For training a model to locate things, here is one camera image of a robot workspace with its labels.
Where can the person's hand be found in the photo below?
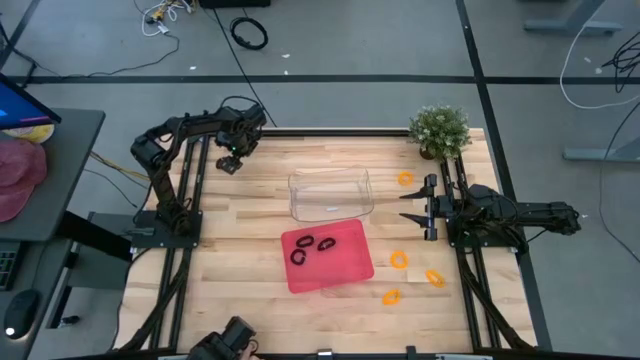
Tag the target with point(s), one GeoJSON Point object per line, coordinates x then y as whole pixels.
{"type": "Point", "coordinates": [246, 354]}

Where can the black keyboard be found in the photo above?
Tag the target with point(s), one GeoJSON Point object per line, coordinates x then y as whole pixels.
{"type": "Point", "coordinates": [6, 265]}

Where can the small potted green plant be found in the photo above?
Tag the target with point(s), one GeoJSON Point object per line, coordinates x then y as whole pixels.
{"type": "Point", "coordinates": [440, 130]}

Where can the dark grey desk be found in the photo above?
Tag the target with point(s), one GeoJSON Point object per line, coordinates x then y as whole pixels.
{"type": "Point", "coordinates": [60, 175]}

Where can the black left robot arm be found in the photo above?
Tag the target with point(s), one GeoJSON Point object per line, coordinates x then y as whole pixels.
{"type": "Point", "coordinates": [159, 185]}

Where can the silver aluminium bar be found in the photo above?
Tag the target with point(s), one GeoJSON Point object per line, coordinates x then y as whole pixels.
{"type": "Point", "coordinates": [172, 357]}
{"type": "Point", "coordinates": [462, 357]}

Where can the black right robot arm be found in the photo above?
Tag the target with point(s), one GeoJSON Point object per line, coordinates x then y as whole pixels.
{"type": "Point", "coordinates": [525, 212]}

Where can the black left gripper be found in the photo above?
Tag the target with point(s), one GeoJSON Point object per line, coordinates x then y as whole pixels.
{"type": "Point", "coordinates": [237, 142]}

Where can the black aluminium rig frame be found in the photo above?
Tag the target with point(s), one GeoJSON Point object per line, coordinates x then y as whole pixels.
{"type": "Point", "coordinates": [340, 132]}

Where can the black box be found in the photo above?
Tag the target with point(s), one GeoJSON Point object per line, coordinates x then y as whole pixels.
{"type": "Point", "coordinates": [235, 3]}

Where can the clear plastic bin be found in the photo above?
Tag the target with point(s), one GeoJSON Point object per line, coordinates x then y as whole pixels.
{"type": "Point", "coordinates": [330, 192]}

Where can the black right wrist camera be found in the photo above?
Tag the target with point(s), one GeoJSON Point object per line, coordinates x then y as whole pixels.
{"type": "Point", "coordinates": [446, 207]}

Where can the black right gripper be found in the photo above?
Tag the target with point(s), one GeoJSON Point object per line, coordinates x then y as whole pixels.
{"type": "Point", "coordinates": [431, 232]}

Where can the pink translucent plastic bin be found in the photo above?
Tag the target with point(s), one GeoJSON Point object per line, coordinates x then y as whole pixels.
{"type": "Point", "coordinates": [345, 270]}

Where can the black computer monitor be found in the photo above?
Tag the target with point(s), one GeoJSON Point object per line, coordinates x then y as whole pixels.
{"type": "Point", "coordinates": [20, 107]}

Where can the black computer mouse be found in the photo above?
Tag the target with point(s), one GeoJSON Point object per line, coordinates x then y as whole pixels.
{"type": "Point", "coordinates": [21, 312]}

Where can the grey desk foot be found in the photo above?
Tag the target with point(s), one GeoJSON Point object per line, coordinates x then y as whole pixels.
{"type": "Point", "coordinates": [600, 154]}
{"type": "Point", "coordinates": [570, 26]}

